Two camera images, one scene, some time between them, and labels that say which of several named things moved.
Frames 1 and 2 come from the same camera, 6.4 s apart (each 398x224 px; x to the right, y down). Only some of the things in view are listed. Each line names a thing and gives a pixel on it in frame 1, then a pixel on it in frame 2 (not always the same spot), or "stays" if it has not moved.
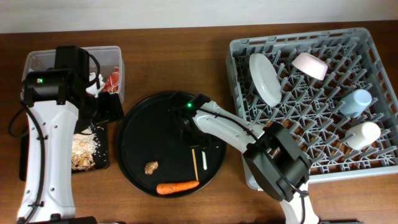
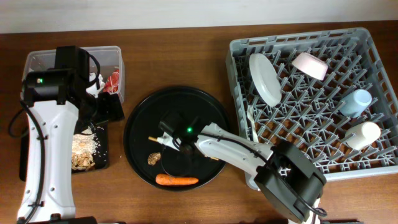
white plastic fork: x=204 y=160 → x=250 y=112
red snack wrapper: x=112 y=84 stays
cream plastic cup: x=362 y=135 stays
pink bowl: x=311 y=65 stays
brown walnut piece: x=150 y=167 → x=153 y=157
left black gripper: x=113 y=109 stays
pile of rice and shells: x=83 y=145 stays
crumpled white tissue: x=92 y=88 stays
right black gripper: x=191 y=142 → x=187 y=155
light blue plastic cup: x=356 y=103 stays
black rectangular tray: x=102 y=157 stays
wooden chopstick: x=195 y=163 → x=157 y=139
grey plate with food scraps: x=265 y=79 stays
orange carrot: x=173 y=187 → x=163 y=180
